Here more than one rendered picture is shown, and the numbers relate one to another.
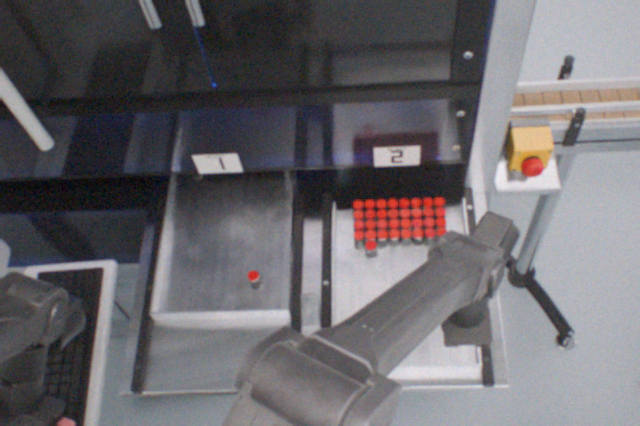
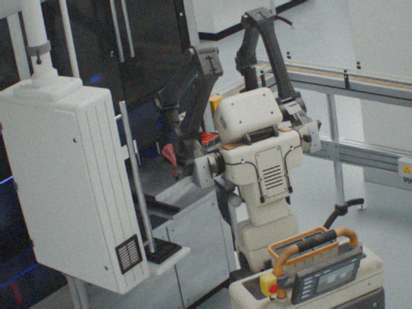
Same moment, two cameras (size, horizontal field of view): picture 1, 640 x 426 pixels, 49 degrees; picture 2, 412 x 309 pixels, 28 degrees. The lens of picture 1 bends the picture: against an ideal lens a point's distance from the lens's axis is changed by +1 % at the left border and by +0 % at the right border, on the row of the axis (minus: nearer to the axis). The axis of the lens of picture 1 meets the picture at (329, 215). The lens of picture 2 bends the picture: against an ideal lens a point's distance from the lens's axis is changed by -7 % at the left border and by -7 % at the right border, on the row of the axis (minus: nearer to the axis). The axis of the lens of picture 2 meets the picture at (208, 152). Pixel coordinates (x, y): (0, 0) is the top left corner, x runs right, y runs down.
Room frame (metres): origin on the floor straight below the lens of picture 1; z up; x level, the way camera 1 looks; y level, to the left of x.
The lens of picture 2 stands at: (-1.57, 2.76, 2.45)
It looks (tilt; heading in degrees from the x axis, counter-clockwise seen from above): 23 degrees down; 307
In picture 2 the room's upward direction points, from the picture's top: 10 degrees counter-clockwise
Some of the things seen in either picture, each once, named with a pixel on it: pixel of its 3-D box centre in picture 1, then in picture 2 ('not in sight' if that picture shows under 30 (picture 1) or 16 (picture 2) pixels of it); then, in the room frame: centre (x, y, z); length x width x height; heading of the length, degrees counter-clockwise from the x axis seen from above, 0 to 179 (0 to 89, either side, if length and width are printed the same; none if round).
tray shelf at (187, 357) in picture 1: (313, 270); (188, 171); (0.60, 0.05, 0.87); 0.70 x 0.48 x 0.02; 82
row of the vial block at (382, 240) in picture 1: (400, 239); (205, 147); (0.62, -0.13, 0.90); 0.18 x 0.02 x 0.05; 82
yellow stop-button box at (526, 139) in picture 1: (528, 145); (214, 104); (0.73, -0.39, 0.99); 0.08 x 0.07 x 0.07; 172
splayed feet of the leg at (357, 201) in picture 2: not in sight; (341, 215); (0.45, -1.07, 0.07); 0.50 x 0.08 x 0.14; 82
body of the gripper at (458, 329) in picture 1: (466, 304); (251, 86); (0.35, -0.17, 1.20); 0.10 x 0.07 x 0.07; 171
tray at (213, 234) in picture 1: (227, 235); (148, 179); (0.70, 0.21, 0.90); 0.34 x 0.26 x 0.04; 172
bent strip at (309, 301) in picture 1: (309, 335); not in sight; (0.46, 0.07, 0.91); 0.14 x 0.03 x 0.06; 172
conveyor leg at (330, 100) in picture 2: not in sight; (336, 154); (0.45, -1.07, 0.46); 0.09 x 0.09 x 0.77; 82
